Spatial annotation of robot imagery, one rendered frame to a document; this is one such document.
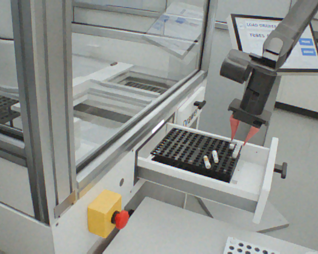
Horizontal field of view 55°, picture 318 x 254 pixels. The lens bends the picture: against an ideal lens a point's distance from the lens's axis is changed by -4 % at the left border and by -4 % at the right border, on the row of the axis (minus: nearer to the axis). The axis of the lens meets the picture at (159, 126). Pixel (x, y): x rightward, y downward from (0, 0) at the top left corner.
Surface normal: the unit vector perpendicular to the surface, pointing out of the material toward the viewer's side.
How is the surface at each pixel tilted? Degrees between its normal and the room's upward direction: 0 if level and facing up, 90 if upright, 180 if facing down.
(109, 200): 0
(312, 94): 90
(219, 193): 90
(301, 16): 51
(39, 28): 90
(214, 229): 0
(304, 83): 90
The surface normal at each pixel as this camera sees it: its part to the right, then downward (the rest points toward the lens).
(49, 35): 0.92, 0.24
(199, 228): 0.08, -0.89
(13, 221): -0.39, 0.38
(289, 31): -0.22, -0.22
